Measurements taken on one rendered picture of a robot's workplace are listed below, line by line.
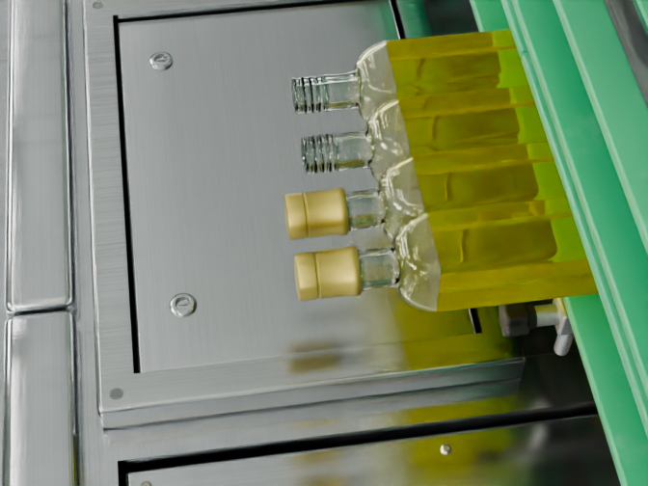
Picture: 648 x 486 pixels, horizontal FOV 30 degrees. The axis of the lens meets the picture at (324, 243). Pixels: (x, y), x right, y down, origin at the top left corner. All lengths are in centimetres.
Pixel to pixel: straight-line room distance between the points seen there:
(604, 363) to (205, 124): 44
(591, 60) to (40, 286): 49
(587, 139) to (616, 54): 8
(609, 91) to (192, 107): 46
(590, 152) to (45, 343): 45
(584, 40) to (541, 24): 12
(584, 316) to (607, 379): 5
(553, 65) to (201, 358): 36
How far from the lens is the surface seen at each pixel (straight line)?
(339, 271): 84
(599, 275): 83
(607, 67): 82
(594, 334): 89
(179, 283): 101
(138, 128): 113
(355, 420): 97
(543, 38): 94
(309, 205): 88
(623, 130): 79
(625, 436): 86
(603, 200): 84
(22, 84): 119
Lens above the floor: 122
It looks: 5 degrees down
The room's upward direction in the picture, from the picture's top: 96 degrees counter-clockwise
